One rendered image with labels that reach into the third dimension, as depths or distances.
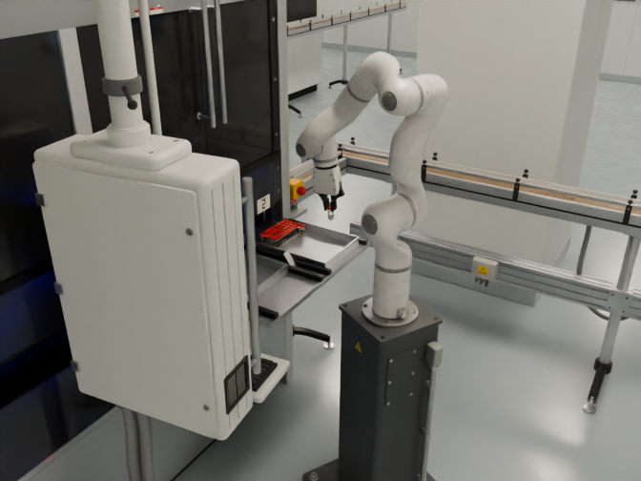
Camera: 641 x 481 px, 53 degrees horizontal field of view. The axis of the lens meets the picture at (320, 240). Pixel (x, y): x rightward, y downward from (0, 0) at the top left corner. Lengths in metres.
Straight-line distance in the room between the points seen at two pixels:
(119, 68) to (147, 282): 0.50
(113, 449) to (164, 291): 0.92
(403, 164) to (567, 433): 1.70
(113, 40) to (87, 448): 1.33
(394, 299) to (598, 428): 1.46
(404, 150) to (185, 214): 0.72
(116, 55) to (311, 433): 1.98
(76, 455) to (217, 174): 1.16
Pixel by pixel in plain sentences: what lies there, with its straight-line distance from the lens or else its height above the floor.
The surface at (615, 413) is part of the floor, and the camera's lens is 3.39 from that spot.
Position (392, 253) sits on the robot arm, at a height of 1.12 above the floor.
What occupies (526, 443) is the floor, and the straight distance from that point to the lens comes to 3.09.
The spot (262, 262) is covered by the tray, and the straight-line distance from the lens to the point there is 2.44.
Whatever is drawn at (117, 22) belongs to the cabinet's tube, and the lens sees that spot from 1.51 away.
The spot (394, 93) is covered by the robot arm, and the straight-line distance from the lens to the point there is 1.79.
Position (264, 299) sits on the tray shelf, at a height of 0.88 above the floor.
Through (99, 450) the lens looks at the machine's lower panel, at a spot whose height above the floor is 0.48.
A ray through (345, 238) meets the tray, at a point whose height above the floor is 0.90.
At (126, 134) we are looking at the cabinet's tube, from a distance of 1.54.
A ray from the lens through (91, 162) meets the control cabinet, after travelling 1.60.
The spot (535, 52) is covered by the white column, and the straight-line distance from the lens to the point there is 3.58.
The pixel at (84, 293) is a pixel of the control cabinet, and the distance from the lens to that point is 1.79.
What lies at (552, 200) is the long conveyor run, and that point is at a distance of 3.08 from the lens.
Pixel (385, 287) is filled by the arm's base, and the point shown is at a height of 0.99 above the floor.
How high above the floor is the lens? 2.06
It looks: 27 degrees down
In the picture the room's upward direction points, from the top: straight up
